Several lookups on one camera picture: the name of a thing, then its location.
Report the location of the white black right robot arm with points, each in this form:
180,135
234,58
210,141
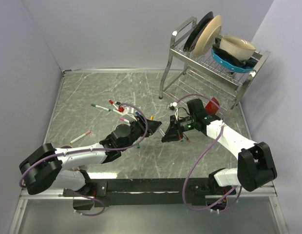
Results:
255,162

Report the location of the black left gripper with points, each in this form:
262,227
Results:
152,126

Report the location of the salmon cap marker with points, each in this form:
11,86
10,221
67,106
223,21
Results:
80,137

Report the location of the black dish under bowl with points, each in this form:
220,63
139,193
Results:
224,55

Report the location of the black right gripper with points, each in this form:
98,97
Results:
171,134

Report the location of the red bowl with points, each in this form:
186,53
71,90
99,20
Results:
212,106

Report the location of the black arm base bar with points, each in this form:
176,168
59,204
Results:
152,191

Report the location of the pink cap marker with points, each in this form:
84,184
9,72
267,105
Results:
124,120

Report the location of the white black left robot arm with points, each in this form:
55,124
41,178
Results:
50,167

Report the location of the beige plate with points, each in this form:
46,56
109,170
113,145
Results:
208,36

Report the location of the blue polka dot bowl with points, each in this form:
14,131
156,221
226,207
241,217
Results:
229,66

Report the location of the black plate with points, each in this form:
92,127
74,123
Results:
197,31

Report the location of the stainless steel dish rack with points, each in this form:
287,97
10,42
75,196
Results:
228,84

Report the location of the cream ceramic bowl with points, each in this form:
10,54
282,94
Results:
241,49

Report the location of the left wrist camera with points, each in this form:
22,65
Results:
127,113

